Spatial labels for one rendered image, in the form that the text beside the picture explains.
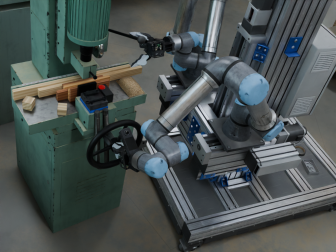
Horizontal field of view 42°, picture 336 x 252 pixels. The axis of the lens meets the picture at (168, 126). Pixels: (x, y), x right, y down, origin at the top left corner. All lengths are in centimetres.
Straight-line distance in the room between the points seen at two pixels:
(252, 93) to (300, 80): 77
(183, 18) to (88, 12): 61
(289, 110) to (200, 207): 76
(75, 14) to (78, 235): 133
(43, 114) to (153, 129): 53
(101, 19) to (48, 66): 49
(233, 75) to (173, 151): 37
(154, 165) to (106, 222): 119
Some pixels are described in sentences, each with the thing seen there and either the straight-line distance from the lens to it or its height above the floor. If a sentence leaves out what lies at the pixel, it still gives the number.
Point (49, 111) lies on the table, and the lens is 201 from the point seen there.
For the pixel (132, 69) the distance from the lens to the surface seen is 224.
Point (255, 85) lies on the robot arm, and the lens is 163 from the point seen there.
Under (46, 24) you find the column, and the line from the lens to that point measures 213.
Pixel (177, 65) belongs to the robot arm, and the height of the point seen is 107.
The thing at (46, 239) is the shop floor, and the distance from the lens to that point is 265.
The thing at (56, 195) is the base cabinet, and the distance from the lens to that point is 239.
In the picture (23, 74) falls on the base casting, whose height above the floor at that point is 80.
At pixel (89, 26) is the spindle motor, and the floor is 128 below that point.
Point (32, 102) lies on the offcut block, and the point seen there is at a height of 94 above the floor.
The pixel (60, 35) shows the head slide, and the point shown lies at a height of 112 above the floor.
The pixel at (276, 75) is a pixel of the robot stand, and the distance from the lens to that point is 231.
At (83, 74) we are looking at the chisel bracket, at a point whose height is 101.
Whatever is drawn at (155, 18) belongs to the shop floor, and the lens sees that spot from 471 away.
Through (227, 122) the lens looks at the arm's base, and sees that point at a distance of 217.
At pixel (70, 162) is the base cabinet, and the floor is 57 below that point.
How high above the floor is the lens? 224
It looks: 42 degrees down
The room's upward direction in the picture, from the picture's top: 14 degrees clockwise
